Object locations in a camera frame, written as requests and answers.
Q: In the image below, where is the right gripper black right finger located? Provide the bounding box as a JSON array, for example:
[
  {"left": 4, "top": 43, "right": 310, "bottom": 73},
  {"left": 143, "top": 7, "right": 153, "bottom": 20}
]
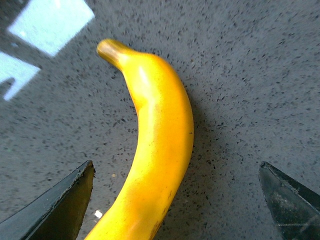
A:
[{"left": 258, "top": 161, "right": 320, "bottom": 240}]

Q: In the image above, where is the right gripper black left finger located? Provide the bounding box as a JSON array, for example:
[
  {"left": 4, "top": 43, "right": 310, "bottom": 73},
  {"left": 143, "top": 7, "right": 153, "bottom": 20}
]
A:
[{"left": 0, "top": 160, "right": 95, "bottom": 240}]

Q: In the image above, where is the yellow banana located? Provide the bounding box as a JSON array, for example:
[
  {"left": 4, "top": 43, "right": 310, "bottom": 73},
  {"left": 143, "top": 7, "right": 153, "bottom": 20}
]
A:
[{"left": 87, "top": 39, "right": 194, "bottom": 240}]

